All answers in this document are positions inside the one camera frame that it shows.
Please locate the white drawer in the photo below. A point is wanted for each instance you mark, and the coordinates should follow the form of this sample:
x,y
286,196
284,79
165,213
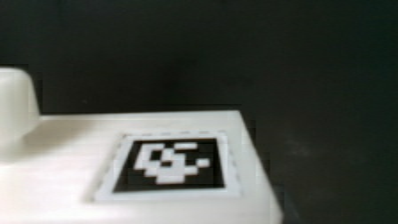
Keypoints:
x,y
146,168

